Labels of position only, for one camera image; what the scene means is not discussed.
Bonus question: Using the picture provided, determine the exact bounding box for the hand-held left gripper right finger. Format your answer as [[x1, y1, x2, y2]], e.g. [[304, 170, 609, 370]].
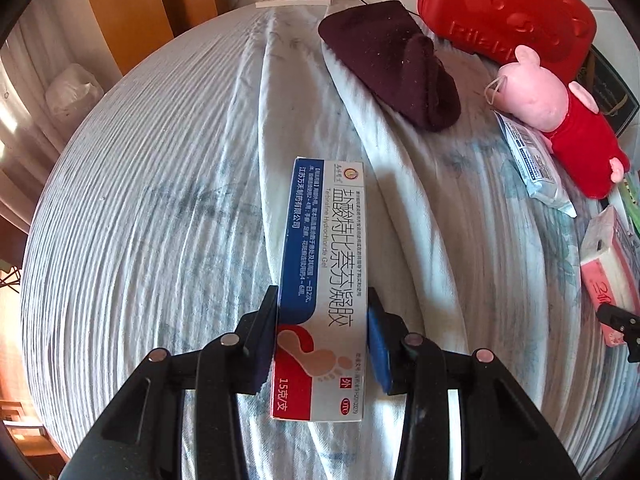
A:
[[367, 287, 583, 480]]

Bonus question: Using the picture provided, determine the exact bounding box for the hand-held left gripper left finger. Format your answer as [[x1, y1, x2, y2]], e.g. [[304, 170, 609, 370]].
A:
[[59, 285, 279, 480]]

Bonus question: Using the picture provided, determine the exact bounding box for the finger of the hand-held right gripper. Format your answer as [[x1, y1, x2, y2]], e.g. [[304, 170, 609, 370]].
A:
[[596, 305, 640, 361]]

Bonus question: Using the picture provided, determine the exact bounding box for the pink tissue box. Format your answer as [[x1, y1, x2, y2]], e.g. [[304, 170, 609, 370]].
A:
[[580, 204, 640, 347]]

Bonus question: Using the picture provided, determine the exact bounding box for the white blue ointment box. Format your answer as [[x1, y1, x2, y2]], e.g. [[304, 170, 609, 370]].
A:
[[268, 156, 369, 425]]

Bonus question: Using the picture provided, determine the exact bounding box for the green plush cloth toy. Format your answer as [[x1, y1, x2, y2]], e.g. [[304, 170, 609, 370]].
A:
[[617, 169, 640, 233]]

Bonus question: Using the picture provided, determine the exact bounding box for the pink pig plush red dress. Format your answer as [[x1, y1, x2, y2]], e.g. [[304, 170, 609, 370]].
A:
[[484, 45, 632, 200]]

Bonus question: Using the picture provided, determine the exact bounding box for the white wipe packet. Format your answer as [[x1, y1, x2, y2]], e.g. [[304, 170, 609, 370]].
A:
[[494, 110, 577, 219]]

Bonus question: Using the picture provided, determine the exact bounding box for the dark gift box gold print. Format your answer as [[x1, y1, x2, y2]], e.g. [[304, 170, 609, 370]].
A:
[[575, 44, 640, 138]]

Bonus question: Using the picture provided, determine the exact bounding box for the maroon knitted cloth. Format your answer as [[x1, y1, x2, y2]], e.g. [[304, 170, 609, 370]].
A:
[[318, 0, 462, 133]]

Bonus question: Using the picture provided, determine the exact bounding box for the white plastic bag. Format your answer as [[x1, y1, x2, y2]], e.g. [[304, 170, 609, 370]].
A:
[[44, 63, 105, 118]]

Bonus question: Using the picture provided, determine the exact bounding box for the beige curtain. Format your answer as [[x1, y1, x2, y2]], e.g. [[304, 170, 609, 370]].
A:
[[0, 20, 66, 226]]

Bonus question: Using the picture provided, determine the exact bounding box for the white book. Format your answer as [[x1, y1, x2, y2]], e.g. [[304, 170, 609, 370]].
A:
[[255, 0, 332, 9]]

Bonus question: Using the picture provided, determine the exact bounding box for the red plastic handbag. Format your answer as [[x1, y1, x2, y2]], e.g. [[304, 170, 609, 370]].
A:
[[417, 0, 598, 83]]

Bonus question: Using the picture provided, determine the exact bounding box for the wooden panel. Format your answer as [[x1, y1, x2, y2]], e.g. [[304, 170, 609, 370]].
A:
[[77, 0, 223, 78]]

